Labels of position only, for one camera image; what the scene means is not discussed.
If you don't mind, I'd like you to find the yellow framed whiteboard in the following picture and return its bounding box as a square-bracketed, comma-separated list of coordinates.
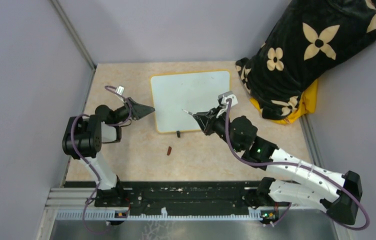
[150, 69, 231, 134]

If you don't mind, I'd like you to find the aluminium frame rail right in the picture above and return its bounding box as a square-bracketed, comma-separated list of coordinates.
[298, 114, 358, 240]

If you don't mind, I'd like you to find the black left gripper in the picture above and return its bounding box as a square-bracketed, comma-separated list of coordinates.
[112, 97, 156, 125]

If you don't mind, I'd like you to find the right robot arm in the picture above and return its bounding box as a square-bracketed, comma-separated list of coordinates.
[192, 108, 363, 226]

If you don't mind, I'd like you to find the aluminium frame post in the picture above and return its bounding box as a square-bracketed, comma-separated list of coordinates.
[48, 0, 97, 71]

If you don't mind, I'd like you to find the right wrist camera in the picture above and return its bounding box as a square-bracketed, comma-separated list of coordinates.
[216, 91, 238, 118]

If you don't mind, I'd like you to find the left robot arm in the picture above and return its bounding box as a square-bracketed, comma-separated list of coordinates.
[62, 97, 155, 207]

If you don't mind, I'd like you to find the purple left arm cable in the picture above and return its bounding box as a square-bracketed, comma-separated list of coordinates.
[70, 85, 134, 235]

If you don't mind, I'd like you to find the white marker pen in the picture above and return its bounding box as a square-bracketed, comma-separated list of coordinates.
[182, 109, 194, 116]

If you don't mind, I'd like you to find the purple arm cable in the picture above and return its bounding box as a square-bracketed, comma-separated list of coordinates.
[70, 85, 134, 235]
[224, 97, 371, 231]

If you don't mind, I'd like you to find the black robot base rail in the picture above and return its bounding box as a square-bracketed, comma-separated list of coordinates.
[63, 180, 290, 221]

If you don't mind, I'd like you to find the black floral blanket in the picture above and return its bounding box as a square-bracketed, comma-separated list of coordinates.
[235, 0, 376, 107]

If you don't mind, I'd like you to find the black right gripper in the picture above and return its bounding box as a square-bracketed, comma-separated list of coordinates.
[194, 105, 243, 153]

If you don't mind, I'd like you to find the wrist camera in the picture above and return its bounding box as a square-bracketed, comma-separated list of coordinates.
[216, 91, 238, 118]
[115, 85, 125, 95]

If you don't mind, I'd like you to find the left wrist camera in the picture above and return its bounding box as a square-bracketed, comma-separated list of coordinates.
[115, 85, 125, 95]

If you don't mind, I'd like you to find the red marker cap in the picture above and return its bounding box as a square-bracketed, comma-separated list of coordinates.
[166, 146, 172, 156]

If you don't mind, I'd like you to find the yellow cloth under blanket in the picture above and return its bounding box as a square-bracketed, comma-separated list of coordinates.
[249, 79, 319, 125]

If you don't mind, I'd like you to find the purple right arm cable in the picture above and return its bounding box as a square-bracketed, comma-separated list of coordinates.
[224, 97, 371, 231]

